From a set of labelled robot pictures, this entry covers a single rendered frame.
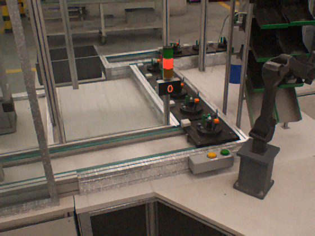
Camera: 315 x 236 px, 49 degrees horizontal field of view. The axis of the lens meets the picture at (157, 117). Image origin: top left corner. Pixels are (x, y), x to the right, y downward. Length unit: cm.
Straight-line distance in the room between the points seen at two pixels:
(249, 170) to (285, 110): 55
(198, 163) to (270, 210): 37
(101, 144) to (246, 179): 75
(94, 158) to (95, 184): 19
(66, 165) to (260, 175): 92
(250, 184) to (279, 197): 14
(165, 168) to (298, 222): 62
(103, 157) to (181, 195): 45
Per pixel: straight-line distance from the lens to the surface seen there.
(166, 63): 173
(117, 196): 162
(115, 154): 179
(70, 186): 163
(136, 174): 164
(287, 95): 205
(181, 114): 202
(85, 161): 177
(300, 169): 187
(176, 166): 169
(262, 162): 152
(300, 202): 168
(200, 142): 177
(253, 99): 195
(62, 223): 167
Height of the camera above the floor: 192
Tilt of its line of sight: 29 degrees down
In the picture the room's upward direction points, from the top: 2 degrees counter-clockwise
